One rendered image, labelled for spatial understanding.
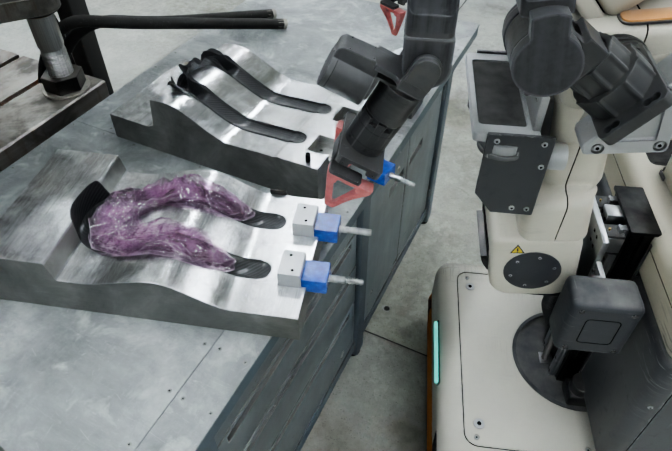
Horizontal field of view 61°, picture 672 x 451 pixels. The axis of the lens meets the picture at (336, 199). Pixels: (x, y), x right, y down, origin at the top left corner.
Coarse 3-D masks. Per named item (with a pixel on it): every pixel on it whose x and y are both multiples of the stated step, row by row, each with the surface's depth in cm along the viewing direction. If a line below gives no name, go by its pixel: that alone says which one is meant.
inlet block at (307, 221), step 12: (300, 204) 97; (300, 216) 95; (312, 216) 95; (324, 216) 97; (336, 216) 97; (300, 228) 94; (312, 228) 94; (324, 228) 94; (336, 228) 94; (348, 228) 96; (360, 228) 96; (324, 240) 96; (336, 240) 95
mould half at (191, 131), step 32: (256, 64) 125; (160, 96) 112; (224, 96) 116; (256, 96) 120; (320, 96) 121; (128, 128) 121; (160, 128) 116; (192, 128) 111; (224, 128) 112; (288, 128) 112; (320, 128) 112; (192, 160) 118; (224, 160) 113; (256, 160) 108; (288, 160) 104; (320, 160) 104; (288, 192) 110; (320, 192) 107
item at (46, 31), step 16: (48, 16) 128; (32, 32) 129; (48, 32) 129; (48, 48) 131; (64, 48) 135; (48, 64) 134; (64, 64) 136; (48, 80) 136; (64, 80) 136; (80, 80) 140; (48, 96) 138; (64, 96) 138
